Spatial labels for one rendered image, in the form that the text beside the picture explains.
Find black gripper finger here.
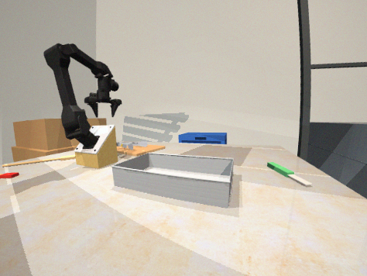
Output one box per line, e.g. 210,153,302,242
110,105,120,117
88,102,98,118

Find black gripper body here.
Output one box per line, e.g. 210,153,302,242
84,87,122,105

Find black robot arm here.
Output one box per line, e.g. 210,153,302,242
43,43,119,149

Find red flat block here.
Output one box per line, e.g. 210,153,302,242
0,172,19,178

